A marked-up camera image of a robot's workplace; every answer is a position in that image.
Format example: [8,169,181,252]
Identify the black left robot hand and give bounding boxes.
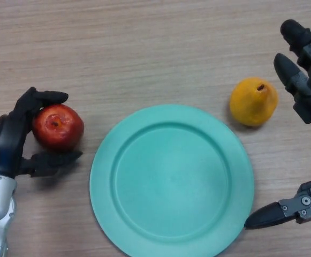
[0,86,84,179]

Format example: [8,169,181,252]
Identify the red apple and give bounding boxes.
[32,104,85,154]

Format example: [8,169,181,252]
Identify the green round plate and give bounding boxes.
[89,104,255,257]

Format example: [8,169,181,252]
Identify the yellow pear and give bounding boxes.
[229,77,279,127]

